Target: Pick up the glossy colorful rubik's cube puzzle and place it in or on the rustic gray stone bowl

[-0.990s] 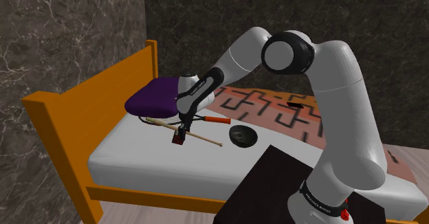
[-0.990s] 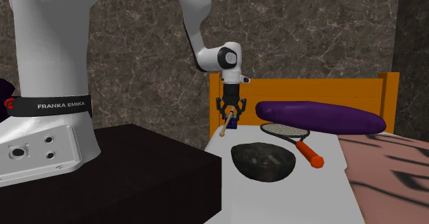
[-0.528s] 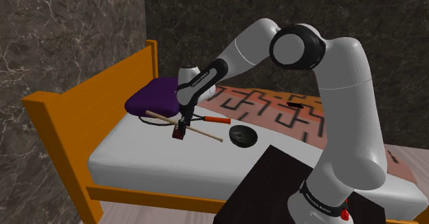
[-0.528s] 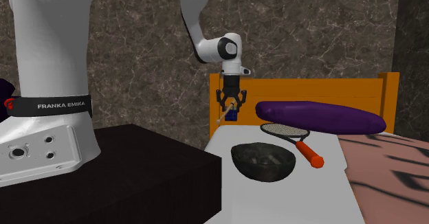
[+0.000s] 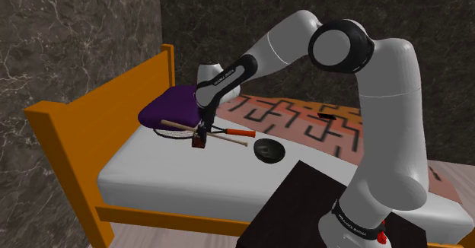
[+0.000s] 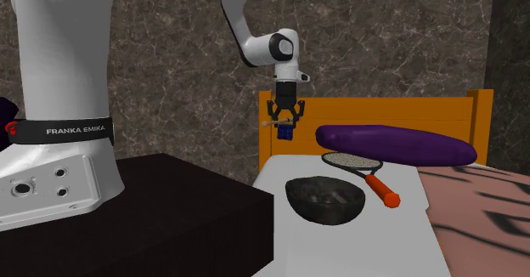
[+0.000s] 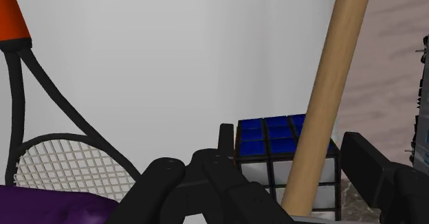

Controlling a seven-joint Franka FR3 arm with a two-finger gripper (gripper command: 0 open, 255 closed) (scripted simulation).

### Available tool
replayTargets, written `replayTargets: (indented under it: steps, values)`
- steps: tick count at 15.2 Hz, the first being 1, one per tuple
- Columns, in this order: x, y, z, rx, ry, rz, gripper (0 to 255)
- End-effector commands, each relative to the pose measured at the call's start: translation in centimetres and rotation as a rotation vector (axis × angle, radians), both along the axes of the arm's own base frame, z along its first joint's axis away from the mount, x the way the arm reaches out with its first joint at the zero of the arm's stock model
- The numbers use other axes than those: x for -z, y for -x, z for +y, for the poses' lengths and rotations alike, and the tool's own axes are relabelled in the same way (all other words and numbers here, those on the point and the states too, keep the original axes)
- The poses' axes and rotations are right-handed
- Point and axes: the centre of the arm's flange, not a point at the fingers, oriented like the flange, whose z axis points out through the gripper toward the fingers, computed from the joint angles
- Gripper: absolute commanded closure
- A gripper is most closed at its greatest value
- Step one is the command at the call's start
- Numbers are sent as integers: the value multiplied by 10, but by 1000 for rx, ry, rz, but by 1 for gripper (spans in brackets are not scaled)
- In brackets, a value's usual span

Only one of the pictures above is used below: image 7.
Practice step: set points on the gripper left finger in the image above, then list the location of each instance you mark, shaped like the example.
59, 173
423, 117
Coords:
221, 186

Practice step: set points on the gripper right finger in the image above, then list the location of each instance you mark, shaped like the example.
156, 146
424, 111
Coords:
395, 189

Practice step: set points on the wooden baseball bat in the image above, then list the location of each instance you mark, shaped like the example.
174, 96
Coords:
330, 82

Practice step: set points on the dark grey furniture piece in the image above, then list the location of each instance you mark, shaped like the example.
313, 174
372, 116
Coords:
423, 143

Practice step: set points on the blue white puzzle cube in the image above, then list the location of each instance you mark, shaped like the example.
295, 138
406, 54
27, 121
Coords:
258, 143

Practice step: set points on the purple cushion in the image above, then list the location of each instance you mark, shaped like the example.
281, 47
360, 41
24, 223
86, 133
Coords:
40, 206

